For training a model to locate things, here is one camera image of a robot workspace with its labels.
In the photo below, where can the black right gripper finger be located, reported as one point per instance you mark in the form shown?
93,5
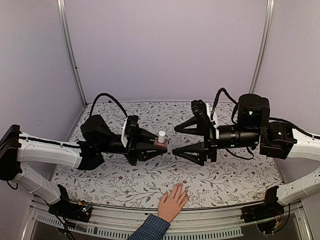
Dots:
192,126
195,152

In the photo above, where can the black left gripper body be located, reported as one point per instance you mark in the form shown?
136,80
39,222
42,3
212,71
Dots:
130,153

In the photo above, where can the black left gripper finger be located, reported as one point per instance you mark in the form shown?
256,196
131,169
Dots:
145,154
144,136

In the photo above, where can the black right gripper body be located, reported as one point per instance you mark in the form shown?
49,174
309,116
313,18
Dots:
209,142

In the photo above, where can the pink nail polish bottle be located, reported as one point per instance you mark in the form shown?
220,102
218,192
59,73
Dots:
161,144

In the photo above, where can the white nail polish brush cap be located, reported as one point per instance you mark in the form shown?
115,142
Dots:
161,136

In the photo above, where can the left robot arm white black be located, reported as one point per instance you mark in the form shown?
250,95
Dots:
17,148

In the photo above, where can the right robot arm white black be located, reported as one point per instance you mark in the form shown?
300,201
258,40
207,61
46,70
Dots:
254,127

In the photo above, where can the blue checked sleeve forearm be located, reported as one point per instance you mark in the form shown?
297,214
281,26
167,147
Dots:
153,228

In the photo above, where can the person's bare hand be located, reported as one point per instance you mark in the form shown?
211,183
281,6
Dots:
172,203

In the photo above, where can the floral patterned table mat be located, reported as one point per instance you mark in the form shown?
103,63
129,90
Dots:
229,181

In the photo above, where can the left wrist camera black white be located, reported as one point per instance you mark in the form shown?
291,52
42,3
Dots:
129,129

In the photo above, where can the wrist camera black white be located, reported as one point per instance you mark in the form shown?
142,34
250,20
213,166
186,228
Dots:
203,110
129,129

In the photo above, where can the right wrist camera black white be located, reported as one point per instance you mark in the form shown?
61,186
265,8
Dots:
203,110

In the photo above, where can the front aluminium rail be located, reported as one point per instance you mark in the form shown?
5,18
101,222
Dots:
123,223

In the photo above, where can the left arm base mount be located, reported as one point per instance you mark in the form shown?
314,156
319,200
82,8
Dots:
80,211

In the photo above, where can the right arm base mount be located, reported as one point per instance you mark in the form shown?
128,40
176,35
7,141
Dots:
270,208

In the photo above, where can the right aluminium frame post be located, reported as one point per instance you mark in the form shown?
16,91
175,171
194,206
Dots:
267,24

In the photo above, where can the aluminium frame post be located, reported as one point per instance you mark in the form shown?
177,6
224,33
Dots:
267,24
61,7

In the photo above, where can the left aluminium frame post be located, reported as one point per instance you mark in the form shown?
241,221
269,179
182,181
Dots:
61,7

